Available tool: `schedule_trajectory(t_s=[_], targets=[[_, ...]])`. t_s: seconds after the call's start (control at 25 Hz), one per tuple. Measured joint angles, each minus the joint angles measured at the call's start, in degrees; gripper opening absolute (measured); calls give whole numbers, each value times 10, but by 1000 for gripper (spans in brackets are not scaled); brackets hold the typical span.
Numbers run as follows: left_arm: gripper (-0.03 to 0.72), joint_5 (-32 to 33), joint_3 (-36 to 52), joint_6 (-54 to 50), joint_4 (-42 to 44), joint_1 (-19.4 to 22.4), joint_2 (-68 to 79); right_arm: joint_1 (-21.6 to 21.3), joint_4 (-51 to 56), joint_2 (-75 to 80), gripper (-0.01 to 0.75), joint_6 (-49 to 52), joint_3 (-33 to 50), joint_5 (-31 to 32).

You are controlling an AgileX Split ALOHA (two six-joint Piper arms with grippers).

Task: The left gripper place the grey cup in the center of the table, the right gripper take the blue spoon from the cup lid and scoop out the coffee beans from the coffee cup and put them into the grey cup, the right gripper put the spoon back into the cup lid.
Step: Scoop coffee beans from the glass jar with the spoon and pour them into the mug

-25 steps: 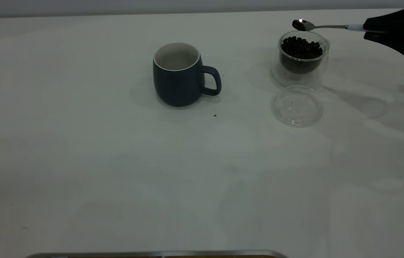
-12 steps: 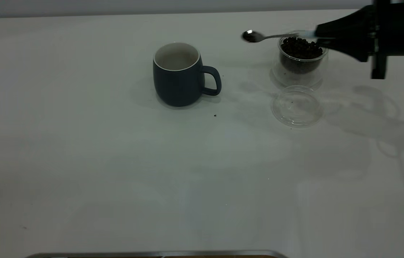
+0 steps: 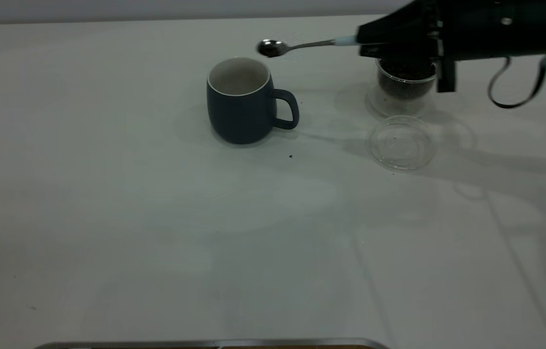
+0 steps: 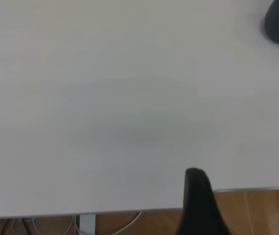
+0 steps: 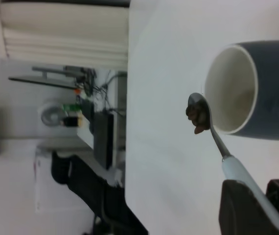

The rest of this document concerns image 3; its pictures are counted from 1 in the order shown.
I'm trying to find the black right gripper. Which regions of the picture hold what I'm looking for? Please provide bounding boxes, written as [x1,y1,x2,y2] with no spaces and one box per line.
[357,0,546,93]

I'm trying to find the metal spoon with pale-blue handle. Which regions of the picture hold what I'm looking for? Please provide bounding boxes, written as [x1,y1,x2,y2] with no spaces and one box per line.
[257,35,359,58]

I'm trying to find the grey-blue mug with white interior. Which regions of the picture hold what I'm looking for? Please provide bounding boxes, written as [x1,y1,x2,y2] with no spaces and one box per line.
[206,57,300,145]

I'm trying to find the dark coffee beans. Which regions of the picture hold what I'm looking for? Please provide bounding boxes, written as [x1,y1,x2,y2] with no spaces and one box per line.
[378,58,436,100]

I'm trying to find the clear round glass dish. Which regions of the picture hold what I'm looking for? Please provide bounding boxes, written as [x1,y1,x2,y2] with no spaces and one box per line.
[368,115,437,172]

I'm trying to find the clear glass cup with handle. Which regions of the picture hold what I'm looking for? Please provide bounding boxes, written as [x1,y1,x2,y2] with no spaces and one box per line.
[367,57,440,120]

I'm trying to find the black looped cable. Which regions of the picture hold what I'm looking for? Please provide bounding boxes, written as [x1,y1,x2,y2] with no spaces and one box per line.
[488,53,546,109]

